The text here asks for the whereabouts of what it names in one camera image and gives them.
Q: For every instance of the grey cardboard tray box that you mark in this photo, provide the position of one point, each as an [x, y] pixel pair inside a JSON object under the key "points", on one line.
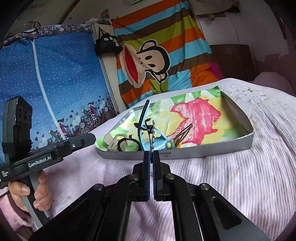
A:
{"points": [[186, 153]]}

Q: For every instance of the white wall air conditioner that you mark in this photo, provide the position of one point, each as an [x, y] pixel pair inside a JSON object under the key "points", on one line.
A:
{"points": [[133, 1]]}

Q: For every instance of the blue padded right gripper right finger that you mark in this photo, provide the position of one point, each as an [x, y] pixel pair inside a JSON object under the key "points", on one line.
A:
{"points": [[199, 211]]}

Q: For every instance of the beige plastic hair claw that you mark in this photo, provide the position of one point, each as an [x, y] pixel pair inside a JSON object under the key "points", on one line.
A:
{"points": [[112, 142]]}

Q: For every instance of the colourful painted paper lining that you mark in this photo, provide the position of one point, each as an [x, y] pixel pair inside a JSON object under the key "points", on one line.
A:
{"points": [[214, 116]]}

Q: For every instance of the blue dotted fabric wardrobe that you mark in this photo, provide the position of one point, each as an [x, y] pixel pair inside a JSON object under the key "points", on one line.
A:
{"points": [[56, 70]]}

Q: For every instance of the brown hanging cloth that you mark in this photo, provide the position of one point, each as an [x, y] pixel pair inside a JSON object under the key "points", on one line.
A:
{"points": [[205, 7]]}

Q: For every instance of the pink pillow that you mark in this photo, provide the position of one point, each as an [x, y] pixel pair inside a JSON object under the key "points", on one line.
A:
{"points": [[274, 80]]}

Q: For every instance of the striped monkey cartoon blanket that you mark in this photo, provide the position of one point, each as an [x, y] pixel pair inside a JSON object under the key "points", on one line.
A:
{"points": [[163, 49]]}

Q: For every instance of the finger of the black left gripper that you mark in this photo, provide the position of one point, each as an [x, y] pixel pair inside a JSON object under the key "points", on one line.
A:
{"points": [[71, 145]]}

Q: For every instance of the black hanging tote bag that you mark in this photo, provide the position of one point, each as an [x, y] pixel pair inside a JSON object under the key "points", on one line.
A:
{"points": [[106, 44]]}

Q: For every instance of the light blue kids watch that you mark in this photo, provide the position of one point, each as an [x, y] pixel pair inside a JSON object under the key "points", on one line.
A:
{"points": [[160, 139]]}

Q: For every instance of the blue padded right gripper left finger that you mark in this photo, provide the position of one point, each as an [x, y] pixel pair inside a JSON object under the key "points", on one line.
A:
{"points": [[102, 212]]}

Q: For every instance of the dark wooden headboard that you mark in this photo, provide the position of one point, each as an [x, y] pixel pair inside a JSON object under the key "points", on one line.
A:
{"points": [[235, 61]]}

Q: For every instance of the black white checkered hair clip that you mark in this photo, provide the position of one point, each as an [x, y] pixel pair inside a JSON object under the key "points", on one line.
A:
{"points": [[151, 134]]}

